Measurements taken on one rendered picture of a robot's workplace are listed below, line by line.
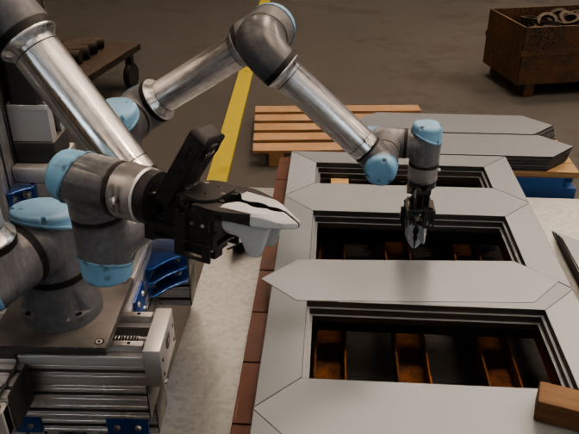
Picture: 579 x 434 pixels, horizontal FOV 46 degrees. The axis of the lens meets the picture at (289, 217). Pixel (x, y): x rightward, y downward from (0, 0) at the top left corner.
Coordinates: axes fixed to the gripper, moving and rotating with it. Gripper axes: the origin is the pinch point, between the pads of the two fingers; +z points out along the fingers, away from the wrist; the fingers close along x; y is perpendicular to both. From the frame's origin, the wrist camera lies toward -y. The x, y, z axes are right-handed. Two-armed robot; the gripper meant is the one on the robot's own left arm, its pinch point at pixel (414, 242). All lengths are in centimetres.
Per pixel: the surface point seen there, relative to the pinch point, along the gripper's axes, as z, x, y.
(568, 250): 8.7, 46.5, -12.8
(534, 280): 0.7, 28.6, 15.1
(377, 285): 0.8, -10.7, 19.8
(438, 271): 0.7, 5.0, 12.7
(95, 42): 46, -206, -350
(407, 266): 0.7, -2.7, 10.9
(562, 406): -4, 21, 63
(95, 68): 55, -196, -315
